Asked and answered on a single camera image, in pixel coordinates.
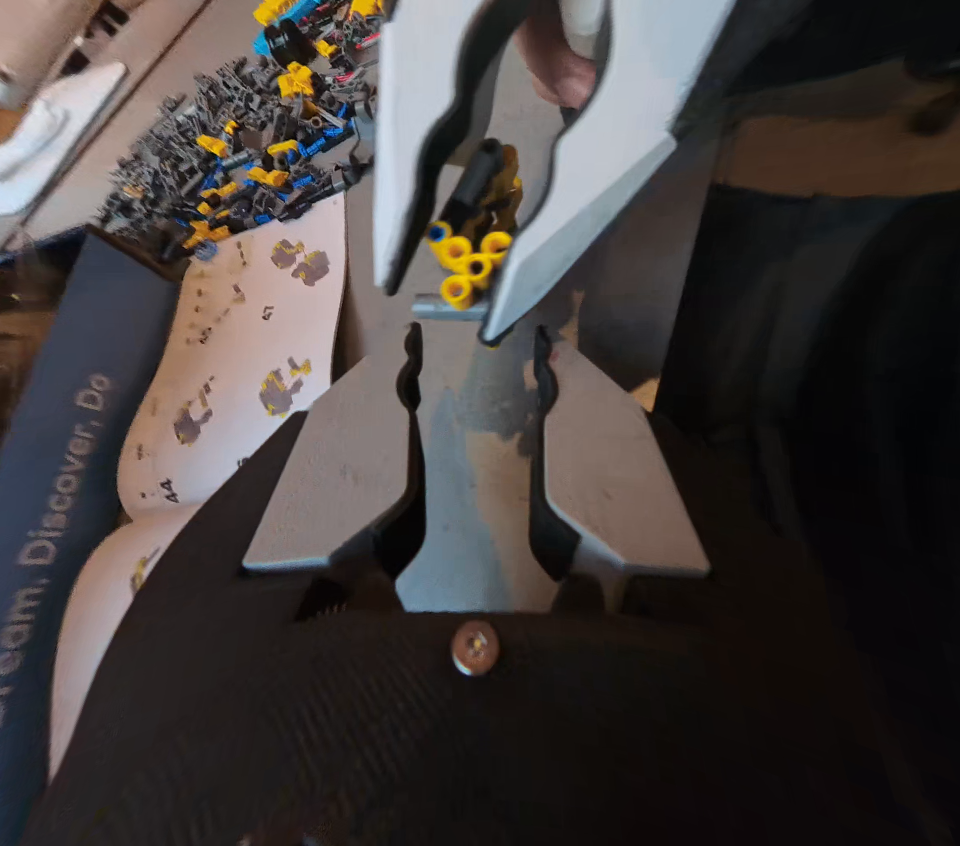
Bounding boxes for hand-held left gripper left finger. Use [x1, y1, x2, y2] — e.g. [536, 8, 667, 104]
[241, 321, 427, 573]

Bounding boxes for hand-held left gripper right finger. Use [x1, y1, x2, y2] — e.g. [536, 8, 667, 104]
[528, 324, 711, 610]

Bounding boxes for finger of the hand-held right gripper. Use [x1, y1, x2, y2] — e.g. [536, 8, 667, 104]
[372, 0, 543, 297]
[480, 0, 766, 346]

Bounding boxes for yellow grey brick assembly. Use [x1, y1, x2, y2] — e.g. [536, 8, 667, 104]
[411, 144, 526, 350]

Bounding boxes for yellow three-hole connector brick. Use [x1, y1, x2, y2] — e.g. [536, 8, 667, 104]
[441, 229, 516, 304]

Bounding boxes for grey desk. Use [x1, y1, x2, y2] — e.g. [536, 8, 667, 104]
[0, 0, 721, 616]

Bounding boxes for person's right hand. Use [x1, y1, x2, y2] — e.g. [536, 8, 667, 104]
[517, 17, 603, 109]

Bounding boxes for open instruction booklet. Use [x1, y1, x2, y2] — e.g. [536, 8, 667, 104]
[48, 189, 351, 781]

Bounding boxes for person's body in black clothing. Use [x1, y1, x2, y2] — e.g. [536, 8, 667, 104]
[652, 133, 960, 846]

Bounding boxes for pile of loose brick pieces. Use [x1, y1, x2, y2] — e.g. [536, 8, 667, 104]
[97, 0, 387, 263]

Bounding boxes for blue cardboard box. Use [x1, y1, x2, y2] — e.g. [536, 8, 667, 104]
[0, 227, 183, 828]

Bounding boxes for wooden book stand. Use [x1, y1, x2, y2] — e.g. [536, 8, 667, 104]
[0, 0, 130, 218]

